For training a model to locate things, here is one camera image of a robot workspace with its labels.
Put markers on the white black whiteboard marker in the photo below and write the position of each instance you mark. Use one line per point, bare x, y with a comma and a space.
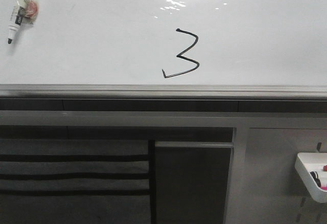
24, 12

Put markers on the grey metal whiteboard stand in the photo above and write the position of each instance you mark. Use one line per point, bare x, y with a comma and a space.
191, 141

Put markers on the white whiteboard surface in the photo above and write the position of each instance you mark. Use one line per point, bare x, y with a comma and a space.
178, 48

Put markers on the black capped whiteboard marker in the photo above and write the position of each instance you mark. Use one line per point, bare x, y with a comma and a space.
318, 174

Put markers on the white perforated side panel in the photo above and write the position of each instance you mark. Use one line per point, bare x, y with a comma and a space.
264, 186

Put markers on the grey fabric pocket organizer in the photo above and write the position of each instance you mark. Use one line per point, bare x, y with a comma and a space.
75, 181

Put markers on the white plastic marker tray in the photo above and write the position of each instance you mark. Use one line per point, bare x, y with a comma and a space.
307, 162

